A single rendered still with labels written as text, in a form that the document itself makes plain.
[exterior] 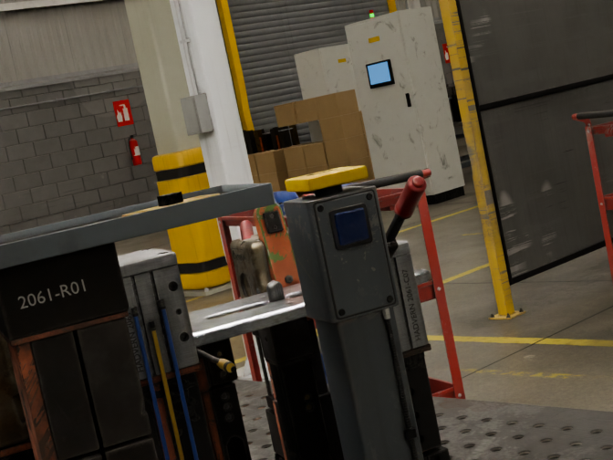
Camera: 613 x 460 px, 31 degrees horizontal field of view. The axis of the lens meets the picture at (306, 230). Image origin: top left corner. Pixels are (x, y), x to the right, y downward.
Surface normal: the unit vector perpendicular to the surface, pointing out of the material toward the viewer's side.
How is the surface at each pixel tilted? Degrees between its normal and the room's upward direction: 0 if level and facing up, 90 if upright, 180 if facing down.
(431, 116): 90
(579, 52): 91
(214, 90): 90
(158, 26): 90
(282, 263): 78
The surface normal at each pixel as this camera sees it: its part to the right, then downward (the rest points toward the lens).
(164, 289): 0.37, 0.03
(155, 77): -0.73, 0.22
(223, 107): 0.65, -0.05
